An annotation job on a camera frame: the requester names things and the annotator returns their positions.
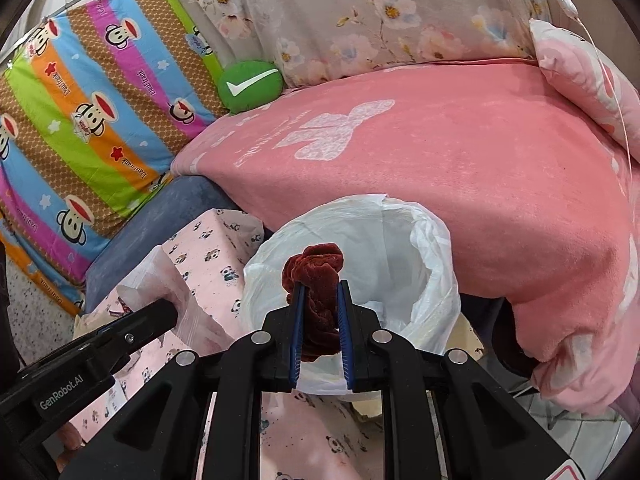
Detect dark cloth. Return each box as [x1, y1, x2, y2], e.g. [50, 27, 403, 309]
[460, 292, 541, 381]

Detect bin with white plastic bag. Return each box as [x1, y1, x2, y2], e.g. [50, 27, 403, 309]
[241, 195, 462, 403]

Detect clear plastic bag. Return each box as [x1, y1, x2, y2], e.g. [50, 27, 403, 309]
[75, 246, 236, 356]

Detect dark red velvet scrunchie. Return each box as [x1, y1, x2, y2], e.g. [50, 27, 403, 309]
[281, 242, 346, 362]

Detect green round cushion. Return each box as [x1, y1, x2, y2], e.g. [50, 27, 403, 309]
[217, 60, 284, 114]

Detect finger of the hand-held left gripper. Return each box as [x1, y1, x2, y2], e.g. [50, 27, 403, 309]
[75, 300, 180, 376]

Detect colourful cartoon monkey pillow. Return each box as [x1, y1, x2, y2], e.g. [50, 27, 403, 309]
[0, 0, 228, 318]

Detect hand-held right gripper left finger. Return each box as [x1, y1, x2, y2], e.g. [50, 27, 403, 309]
[59, 281, 307, 480]

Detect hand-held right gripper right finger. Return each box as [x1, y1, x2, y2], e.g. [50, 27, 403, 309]
[336, 280, 576, 480]

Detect pink panda print cloth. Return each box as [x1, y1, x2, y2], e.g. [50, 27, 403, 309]
[55, 207, 401, 480]

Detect person's left hand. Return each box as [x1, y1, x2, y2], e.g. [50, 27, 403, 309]
[52, 422, 91, 473]

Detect pink pillow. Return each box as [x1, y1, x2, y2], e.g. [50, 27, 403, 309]
[529, 19, 640, 163]

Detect pink blanket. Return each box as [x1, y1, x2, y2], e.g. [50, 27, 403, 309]
[171, 60, 640, 418]

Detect white cable with switch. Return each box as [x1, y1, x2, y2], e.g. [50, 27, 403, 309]
[542, 0, 637, 211]

